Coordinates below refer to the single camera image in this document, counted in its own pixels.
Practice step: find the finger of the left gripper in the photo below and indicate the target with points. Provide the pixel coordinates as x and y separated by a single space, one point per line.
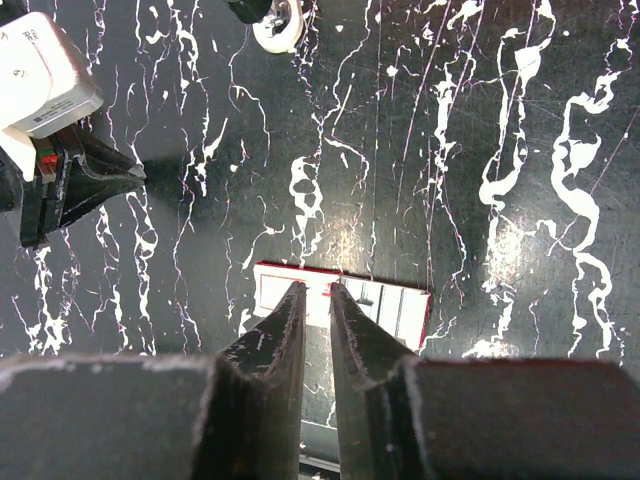
97 173

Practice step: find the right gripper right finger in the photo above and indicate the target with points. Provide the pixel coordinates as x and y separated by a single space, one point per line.
401 416

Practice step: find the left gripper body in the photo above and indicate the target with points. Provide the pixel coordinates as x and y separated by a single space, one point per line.
33 208

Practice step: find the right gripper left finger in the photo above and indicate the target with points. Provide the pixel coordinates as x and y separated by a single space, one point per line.
232 415

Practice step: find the red white staple box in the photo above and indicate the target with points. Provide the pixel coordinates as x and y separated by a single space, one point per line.
401 311

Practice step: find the staple remover tool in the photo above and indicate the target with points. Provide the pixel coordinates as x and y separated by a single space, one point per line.
277 25

